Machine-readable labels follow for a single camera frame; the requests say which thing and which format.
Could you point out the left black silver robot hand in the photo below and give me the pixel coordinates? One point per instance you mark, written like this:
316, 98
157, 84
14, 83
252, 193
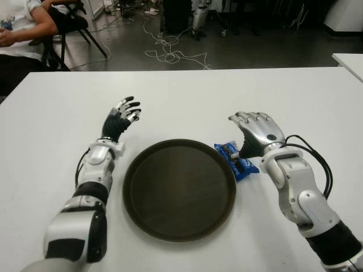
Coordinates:
113, 127

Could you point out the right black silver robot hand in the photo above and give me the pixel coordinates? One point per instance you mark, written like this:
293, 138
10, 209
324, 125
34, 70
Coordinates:
263, 133

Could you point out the blue Oreo cookie packet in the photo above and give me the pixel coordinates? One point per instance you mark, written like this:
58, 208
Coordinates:
224, 150

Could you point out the right silver black robot arm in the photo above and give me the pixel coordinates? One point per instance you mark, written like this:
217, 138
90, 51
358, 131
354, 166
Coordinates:
297, 184

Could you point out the left silver black robot arm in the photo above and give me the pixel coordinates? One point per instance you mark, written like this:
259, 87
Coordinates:
93, 170

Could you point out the round dark brown tray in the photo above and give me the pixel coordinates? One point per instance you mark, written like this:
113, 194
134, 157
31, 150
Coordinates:
178, 190

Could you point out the black folding chair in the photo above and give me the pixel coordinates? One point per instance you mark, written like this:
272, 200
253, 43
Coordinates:
71, 22

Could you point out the white side table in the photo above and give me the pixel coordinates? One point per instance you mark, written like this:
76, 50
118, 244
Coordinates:
353, 61

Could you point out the white leaning panel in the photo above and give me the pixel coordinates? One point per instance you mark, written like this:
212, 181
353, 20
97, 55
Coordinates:
96, 8

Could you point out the white power strip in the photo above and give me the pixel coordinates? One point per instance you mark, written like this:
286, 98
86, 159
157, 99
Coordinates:
151, 12

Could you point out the silver humanoid robot legs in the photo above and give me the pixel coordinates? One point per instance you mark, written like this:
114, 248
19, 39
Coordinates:
198, 18

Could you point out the seated person in white shirt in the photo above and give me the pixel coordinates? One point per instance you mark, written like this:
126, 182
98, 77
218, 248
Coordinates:
20, 31

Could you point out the white cabinet with black base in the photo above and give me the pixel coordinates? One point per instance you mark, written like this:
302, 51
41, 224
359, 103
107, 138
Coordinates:
346, 14

